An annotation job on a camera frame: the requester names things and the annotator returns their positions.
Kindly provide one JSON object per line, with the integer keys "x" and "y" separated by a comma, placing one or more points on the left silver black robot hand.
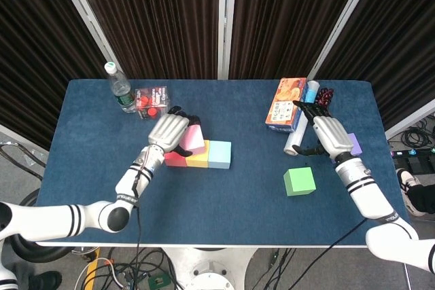
{"x": 166, "y": 130}

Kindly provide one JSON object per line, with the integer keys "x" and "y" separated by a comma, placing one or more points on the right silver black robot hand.
{"x": 334, "y": 137}

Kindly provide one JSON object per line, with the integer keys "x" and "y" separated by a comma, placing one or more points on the pink cube block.
{"x": 193, "y": 139}

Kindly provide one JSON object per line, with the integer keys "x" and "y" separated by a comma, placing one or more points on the red cube block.
{"x": 176, "y": 160}

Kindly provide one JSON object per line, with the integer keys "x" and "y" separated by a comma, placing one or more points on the yellow cube block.
{"x": 198, "y": 161}

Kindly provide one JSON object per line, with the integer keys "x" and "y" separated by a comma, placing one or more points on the light blue cube block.
{"x": 219, "y": 154}

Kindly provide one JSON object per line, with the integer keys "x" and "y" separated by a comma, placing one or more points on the green cube block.
{"x": 299, "y": 183}

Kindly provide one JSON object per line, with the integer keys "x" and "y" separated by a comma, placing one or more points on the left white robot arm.
{"x": 68, "y": 220}

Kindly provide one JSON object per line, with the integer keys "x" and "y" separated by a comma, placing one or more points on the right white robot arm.
{"x": 367, "y": 195}

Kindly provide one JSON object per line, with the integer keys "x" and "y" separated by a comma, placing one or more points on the purple cube block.
{"x": 355, "y": 145}

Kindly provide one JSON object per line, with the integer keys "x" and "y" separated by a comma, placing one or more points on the clear box with red stoppers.
{"x": 153, "y": 103}

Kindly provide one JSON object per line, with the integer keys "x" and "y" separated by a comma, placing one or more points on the plastic wrap roll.
{"x": 294, "y": 140}

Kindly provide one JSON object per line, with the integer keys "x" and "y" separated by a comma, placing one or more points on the dark red grape bunch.
{"x": 327, "y": 94}

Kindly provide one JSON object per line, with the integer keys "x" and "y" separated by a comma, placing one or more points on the clear plastic water bottle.
{"x": 122, "y": 94}

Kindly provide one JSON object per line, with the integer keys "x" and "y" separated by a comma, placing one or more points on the blue orange cookie box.
{"x": 282, "y": 113}

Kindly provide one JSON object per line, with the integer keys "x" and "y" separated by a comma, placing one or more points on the white black sneaker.
{"x": 406, "y": 181}

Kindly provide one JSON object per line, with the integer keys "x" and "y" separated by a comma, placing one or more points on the blue fabric table cover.
{"x": 217, "y": 208}

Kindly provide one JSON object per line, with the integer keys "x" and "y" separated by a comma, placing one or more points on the black trouser leg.
{"x": 423, "y": 198}

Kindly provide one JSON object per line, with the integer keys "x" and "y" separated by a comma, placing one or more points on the dark brown pleated curtain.
{"x": 401, "y": 32}
{"x": 289, "y": 15}
{"x": 153, "y": 15}
{"x": 30, "y": 49}

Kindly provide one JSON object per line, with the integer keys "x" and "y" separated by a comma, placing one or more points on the green socket box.
{"x": 158, "y": 281}

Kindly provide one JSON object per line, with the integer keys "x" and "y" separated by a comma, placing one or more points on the white partition post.
{"x": 85, "y": 11}
{"x": 227, "y": 21}
{"x": 411, "y": 118}
{"x": 343, "y": 21}

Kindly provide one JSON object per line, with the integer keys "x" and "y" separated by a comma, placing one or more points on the white table frame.
{"x": 204, "y": 246}

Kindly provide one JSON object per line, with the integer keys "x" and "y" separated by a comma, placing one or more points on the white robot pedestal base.
{"x": 210, "y": 269}

